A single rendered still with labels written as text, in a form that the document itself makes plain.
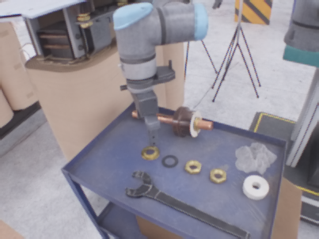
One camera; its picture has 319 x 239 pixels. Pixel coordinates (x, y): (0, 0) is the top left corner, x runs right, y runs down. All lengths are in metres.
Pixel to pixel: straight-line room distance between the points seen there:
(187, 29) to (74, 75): 0.56
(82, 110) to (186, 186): 0.59
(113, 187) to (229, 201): 0.34
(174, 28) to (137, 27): 0.08
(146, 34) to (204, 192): 0.45
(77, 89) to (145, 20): 0.56
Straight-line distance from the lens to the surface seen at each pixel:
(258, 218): 0.64
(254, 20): 6.19
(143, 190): 0.65
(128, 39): 0.50
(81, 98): 0.99
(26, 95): 2.72
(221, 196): 0.65
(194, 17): 0.53
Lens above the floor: 1.42
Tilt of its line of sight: 38 degrees down
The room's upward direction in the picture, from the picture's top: 5 degrees counter-clockwise
